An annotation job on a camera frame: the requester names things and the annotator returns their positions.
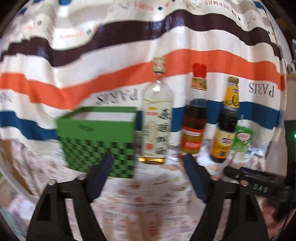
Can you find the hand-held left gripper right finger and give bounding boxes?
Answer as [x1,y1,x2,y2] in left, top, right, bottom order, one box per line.
[183,153,270,241]

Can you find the striped printed curtain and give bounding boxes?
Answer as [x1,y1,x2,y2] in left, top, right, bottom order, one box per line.
[0,0,290,145]

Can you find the green checkered box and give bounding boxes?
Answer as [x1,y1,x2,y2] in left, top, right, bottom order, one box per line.
[56,106,139,179]

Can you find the cartoon printed tablecloth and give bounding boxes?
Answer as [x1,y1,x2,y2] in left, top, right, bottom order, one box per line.
[0,137,279,241]

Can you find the yellow label oyster sauce bottle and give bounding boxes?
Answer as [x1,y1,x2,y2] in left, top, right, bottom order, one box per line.
[210,76,240,164]

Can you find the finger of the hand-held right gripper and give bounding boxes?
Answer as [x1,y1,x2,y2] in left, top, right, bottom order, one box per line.
[223,166,246,184]

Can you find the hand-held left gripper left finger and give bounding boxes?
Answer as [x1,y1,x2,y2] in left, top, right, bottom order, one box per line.
[25,153,114,241]

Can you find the green milk drink carton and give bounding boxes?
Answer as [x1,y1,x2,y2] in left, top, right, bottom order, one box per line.
[231,126,254,155]

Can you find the person's right hand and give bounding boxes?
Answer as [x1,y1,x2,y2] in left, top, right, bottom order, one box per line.
[263,200,279,223]

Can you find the red cap sesame oil bottle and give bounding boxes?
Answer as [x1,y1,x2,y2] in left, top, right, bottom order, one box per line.
[179,63,208,158]

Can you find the clear cooking wine bottle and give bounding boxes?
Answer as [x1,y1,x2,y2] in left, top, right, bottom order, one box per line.
[138,57,175,165]

